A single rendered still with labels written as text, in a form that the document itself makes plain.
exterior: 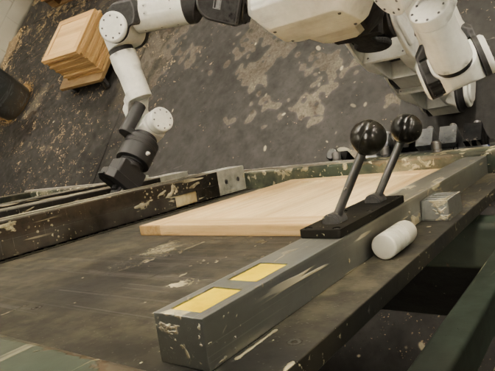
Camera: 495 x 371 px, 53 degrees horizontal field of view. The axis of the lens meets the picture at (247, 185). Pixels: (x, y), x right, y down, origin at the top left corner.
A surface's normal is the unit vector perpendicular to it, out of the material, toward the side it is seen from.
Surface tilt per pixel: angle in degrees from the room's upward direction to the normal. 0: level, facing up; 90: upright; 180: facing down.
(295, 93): 0
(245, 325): 90
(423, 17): 7
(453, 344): 56
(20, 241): 90
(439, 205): 33
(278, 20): 68
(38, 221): 90
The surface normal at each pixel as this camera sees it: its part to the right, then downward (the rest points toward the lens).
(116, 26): -0.29, 0.15
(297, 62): -0.57, -0.42
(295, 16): -0.41, 0.69
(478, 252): -0.59, 0.17
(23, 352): -0.15, -0.98
